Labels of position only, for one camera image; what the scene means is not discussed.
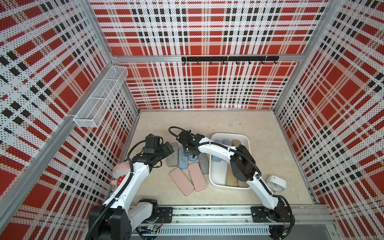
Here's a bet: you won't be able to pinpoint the light blue glasses case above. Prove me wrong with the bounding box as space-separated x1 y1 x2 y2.
211 140 223 163

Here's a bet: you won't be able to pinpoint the brown glasses case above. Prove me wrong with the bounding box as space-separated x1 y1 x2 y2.
232 140 242 148

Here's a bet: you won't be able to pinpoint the beige glasses case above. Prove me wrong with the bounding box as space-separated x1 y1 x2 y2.
226 170 238 187

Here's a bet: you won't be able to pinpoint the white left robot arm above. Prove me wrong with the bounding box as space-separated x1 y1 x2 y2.
85 134 174 240

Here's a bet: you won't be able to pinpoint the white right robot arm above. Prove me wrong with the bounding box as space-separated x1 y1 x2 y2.
168 126 295 227

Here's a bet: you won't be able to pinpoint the grey glasses case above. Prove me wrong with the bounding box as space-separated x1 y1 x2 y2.
198 153 209 175

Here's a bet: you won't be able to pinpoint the pink glasses case right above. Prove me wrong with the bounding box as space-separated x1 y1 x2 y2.
188 163 207 192

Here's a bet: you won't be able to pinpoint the pink glasses case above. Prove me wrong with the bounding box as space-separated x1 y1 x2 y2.
170 168 195 196
188 163 207 192

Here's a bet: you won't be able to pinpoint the pink glasses case left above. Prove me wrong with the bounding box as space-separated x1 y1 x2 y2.
170 168 195 196

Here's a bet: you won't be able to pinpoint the white plastic storage tray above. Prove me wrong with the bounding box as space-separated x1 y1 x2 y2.
209 133 251 190

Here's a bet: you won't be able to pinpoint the grey rectangular box case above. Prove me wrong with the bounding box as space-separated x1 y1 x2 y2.
166 142 179 167

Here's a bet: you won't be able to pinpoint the pink plush toy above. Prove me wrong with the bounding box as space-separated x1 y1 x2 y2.
111 162 131 186

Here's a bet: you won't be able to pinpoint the white round tape dispenser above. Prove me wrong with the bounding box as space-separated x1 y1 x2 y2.
267 175 288 192

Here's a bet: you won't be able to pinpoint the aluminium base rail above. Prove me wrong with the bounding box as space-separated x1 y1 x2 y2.
133 205 341 240

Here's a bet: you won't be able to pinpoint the white wire mesh basket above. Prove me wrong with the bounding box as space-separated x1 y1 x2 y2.
74 66 128 128

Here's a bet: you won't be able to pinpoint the black wall hook rail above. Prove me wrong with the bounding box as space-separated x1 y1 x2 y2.
181 56 280 64

